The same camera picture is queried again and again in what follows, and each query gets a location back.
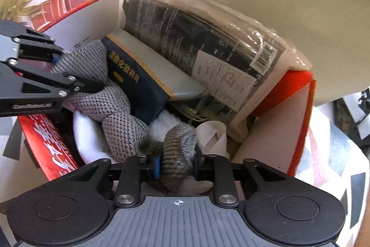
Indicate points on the spiky potted plant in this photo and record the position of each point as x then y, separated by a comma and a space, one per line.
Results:
17, 4

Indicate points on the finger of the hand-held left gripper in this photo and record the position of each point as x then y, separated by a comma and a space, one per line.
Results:
43, 85
37, 51

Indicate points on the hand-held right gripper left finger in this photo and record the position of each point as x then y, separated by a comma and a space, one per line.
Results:
157, 169

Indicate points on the black metal frame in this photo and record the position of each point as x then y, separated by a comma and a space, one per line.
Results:
364, 98

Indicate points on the grey knit sock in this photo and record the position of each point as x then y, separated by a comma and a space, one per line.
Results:
121, 131

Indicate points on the clear packet with dark cloth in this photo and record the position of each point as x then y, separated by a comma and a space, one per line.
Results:
202, 41

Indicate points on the white cloth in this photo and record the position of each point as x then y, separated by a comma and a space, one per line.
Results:
86, 137

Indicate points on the dark blue cotton pad packet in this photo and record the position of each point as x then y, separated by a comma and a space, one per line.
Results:
138, 82

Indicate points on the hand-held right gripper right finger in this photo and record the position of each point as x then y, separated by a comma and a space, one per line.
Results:
199, 169

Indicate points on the red strawberry print box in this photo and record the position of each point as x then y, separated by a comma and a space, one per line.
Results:
274, 142

